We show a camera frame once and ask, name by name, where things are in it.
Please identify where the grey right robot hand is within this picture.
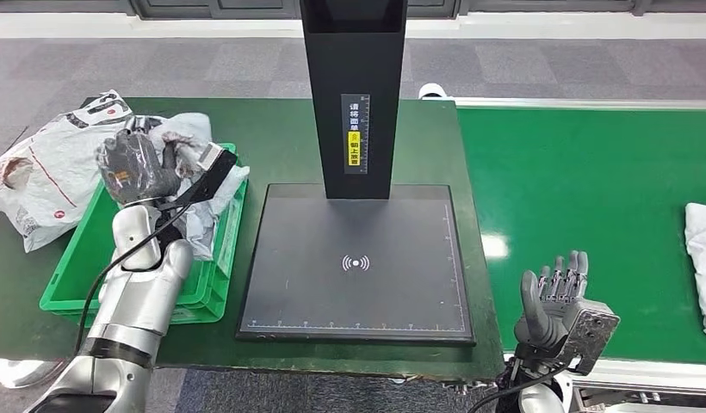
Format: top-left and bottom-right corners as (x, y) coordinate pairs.
(512, 250), (591, 352)

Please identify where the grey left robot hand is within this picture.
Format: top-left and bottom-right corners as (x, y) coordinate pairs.
(96, 129), (186, 207)

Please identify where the small grey poly mailer parcel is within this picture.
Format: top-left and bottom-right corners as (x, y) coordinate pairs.
(127, 112), (251, 262)

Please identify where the grey parcel with red print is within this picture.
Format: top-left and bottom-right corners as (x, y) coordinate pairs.
(684, 202), (706, 343)

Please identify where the green conveyor belt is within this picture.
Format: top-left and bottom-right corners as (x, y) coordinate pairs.
(454, 96), (706, 413)

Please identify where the black inbound scanner machine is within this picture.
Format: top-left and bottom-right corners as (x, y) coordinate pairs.
(236, 0), (477, 347)

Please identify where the white printed plastic bag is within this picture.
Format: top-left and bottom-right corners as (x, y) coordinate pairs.
(0, 89), (171, 254)

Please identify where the green plastic crate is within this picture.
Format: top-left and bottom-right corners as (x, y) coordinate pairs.
(39, 142), (250, 327)

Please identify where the yellow and grey scanner label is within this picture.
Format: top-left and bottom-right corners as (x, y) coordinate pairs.
(340, 92), (371, 176)

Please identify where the round silver metal base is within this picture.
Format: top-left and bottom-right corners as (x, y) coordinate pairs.
(0, 359), (66, 390)

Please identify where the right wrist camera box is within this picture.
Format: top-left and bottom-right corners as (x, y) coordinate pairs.
(564, 299), (621, 378)

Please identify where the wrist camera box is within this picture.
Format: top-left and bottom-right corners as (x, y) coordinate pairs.
(158, 142), (238, 212)
(564, 299), (621, 378)

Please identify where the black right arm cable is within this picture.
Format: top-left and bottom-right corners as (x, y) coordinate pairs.
(469, 359), (571, 413)

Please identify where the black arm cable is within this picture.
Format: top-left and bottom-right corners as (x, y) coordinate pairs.
(469, 359), (571, 413)
(73, 202), (195, 354)

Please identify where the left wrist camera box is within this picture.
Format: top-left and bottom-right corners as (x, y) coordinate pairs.
(158, 142), (238, 212)

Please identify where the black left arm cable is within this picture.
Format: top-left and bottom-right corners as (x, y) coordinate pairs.
(73, 202), (195, 354)

